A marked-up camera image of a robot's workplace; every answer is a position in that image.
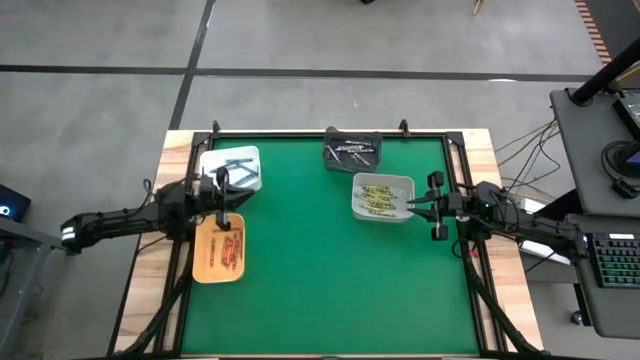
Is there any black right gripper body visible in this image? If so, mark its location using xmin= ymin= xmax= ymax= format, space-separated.
xmin=427 ymin=170 xmax=469 ymax=242

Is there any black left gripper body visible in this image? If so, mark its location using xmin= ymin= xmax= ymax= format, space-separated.
xmin=198 ymin=167 xmax=234 ymax=232

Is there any pale grey plastic bin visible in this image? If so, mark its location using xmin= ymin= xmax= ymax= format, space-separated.
xmin=351 ymin=172 xmax=416 ymax=223

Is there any white plastic bin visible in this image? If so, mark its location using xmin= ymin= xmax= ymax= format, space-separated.
xmin=198 ymin=144 xmax=263 ymax=194

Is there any yellow plastic bin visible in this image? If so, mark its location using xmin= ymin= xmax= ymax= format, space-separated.
xmin=192 ymin=213 xmax=246 ymax=285

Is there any dark grey plastic bin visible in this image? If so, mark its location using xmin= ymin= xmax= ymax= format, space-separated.
xmin=323 ymin=126 xmax=385 ymax=174

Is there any white paper sheet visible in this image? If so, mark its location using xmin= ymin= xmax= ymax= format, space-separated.
xmin=518 ymin=197 xmax=572 ymax=266

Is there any black support bar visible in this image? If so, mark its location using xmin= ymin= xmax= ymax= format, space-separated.
xmin=544 ymin=189 xmax=584 ymax=221

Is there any grey equipment cart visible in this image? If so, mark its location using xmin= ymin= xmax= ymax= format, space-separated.
xmin=549 ymin=87 xmax=640 ymax=217

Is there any grey side desk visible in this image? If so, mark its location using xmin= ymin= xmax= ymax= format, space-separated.
xmin=564 ymin=213 xmax=640 ymax=341

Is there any backlit keyboard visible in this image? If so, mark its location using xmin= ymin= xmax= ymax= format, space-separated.
xmin=584 ymin=231 xmax=640 ymax=290

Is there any grey metal table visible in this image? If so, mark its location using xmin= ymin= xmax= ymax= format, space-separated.
xmin=0 ymin=215 xmax=82 ymax=346

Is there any black box with blue light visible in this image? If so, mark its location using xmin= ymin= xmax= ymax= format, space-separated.
xmin=0 ymin=183 xmax=32 ymax=224

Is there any black pole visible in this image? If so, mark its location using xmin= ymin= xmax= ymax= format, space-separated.
xmin=569 ymin=37 xmax=640 ymax=107

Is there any orange striped floor tape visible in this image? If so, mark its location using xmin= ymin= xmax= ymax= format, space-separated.
xmin=574 ymin=0 xmax=614 ymax=65

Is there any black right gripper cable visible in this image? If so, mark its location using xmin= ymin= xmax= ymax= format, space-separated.
xmin=450 ymin=238 xmax=479 ymax=261

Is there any black floor cable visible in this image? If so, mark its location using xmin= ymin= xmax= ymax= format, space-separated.
xmin=494 ymin=119 xmax=557 ymax=154
xmin=498 ymin=127 xmax=561 ymax=201

